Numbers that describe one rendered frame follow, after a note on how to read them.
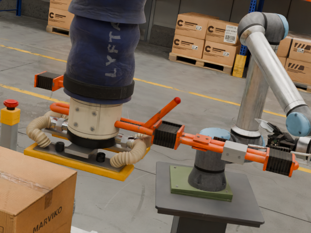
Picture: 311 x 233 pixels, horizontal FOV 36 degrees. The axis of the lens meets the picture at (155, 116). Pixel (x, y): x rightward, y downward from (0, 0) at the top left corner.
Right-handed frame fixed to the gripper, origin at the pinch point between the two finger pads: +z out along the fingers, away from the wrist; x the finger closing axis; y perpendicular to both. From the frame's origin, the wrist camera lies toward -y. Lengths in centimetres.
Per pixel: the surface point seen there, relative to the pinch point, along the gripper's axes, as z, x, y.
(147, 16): 501, 4, -681
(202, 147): -7, -12, 63
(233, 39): 268, 21, -604
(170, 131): 4, -15, 65
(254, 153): -20, -11, 54
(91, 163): 22, -5, 81
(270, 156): -26, -13, 57
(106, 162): 19, -5, 77
